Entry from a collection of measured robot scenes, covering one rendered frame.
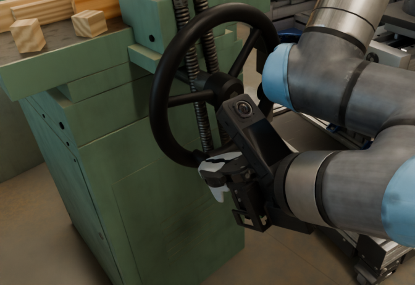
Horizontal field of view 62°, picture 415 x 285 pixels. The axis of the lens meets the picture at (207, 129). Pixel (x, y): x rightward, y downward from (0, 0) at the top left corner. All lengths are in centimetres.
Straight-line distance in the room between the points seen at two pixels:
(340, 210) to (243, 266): 101
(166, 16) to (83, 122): 25
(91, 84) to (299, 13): 83
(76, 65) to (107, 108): 10
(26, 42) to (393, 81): 52
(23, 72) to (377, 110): 50
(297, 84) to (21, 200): 155
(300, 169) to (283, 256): 101
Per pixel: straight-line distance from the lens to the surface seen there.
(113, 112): 69
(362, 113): 37
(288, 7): 125
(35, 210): 172
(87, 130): 69
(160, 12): 57
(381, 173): 30
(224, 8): 53
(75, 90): 65
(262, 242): 137
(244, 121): 41
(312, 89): 39
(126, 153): 75
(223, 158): 50
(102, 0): 72
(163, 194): 88
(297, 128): 156
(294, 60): 40
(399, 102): 36
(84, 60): 64
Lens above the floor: 110
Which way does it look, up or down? 35 degrees down
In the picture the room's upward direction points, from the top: 5 degrees counter-clockwise
